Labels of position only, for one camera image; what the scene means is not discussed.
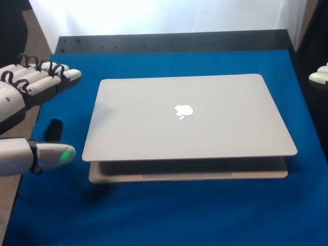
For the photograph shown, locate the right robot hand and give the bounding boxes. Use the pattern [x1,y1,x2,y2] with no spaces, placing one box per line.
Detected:
[309,62,328,90]

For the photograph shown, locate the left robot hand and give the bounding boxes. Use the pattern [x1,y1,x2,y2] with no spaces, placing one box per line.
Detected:
[0,53,83,178]

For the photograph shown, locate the black curtain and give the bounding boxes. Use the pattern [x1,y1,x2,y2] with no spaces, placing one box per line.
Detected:
[289,0,328,68]
[0,0,30,68]

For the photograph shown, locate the white backdrop sheet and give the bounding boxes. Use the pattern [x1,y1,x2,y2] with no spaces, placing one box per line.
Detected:
[27,0,319,39]

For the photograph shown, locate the blue table cloth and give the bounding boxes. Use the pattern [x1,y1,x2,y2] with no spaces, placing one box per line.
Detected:
[0,49,328,246]

